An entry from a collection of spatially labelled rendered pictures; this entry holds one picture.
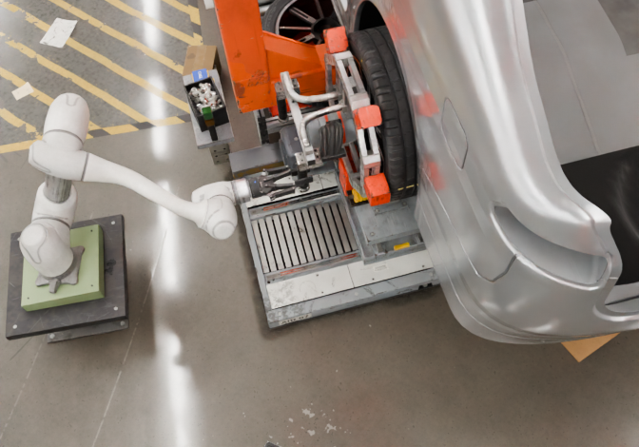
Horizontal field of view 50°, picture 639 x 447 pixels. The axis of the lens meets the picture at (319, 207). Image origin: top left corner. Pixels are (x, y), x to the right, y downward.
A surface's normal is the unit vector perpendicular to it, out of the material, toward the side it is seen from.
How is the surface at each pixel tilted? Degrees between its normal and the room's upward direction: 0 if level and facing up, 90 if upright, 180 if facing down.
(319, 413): 0
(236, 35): 90
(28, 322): 0
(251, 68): 90
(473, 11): 37
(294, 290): 0
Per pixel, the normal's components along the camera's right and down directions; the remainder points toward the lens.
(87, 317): -0.04, -0.51
